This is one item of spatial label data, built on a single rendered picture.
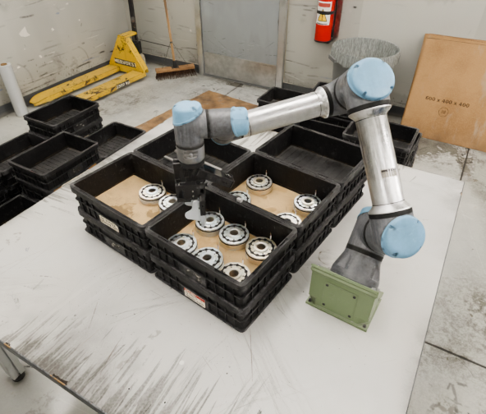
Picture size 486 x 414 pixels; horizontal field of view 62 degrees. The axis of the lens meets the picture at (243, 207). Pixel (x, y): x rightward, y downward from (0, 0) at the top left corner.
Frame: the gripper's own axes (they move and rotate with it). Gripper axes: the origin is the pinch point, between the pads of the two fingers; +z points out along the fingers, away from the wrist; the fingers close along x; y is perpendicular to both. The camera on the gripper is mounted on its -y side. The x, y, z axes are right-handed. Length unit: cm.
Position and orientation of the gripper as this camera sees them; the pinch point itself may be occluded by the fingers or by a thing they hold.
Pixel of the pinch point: (204, 218)
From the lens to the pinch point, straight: 122.2
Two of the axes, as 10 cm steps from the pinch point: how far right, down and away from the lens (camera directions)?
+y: -9.9, 0.9, -1.1
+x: 1.4, 5.5, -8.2
